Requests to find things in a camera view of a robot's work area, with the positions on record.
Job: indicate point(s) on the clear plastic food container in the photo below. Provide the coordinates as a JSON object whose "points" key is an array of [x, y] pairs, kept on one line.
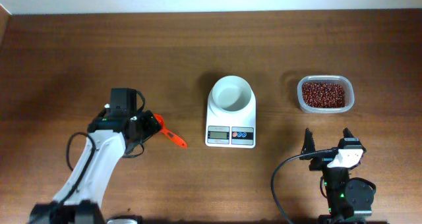
{"points": [[342, 81]]}

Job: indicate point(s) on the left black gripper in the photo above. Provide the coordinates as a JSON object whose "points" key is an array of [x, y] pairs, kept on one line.
{"points": [[151, 122]]}

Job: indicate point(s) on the red beans in container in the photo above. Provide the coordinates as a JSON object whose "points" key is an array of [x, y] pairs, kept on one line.
{"points": [[323, 95]]}

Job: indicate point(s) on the white round bowl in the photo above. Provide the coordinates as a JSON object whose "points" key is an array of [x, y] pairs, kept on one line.
{"points": [[231, 93]]}

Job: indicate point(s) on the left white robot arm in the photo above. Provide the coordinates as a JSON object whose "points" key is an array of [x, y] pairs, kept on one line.
{"points": [[80, 199]]}

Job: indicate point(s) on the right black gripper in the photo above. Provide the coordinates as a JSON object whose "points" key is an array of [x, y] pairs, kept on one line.
{"points": [[319, 163]]}

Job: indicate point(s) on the orange plastic measuring scoop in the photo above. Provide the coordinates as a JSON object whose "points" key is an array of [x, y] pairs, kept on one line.
{"points": [[169, 134]]}

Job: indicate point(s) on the white digital kitchen scale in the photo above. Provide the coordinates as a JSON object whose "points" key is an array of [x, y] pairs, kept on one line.
{"points": [[231, 129]]}

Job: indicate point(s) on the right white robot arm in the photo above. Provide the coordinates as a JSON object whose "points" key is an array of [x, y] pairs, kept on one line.
{"points": [[349, 199]]}

